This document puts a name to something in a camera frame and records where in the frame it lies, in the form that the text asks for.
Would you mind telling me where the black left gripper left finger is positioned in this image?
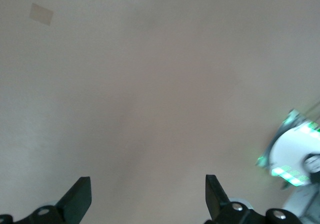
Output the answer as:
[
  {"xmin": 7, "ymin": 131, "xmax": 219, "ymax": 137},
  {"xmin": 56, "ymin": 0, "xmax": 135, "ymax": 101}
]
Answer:
[{"xmin": 0, "ymin": 176, "xmax": 92, "ymax": 224}]

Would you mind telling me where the brown square tape patch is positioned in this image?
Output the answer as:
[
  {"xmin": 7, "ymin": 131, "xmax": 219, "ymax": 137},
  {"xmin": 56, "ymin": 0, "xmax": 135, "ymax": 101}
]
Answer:
[{"xmin": 29, "ymin": 3, "xmax": 55, "ymax": 27}]

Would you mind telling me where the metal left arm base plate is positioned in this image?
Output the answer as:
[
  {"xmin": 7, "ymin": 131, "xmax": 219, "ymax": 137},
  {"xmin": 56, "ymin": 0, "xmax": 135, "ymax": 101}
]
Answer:
[{"xmin": 254, "ymin": 108, "xmax": 311, "ymax": 168}]

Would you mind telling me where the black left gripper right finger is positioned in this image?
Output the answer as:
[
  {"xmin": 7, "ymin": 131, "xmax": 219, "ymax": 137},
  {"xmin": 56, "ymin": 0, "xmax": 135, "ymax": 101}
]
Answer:
[{"xmin": 203, "ymin": 174, "xmax": 301, "ymax": 224}]

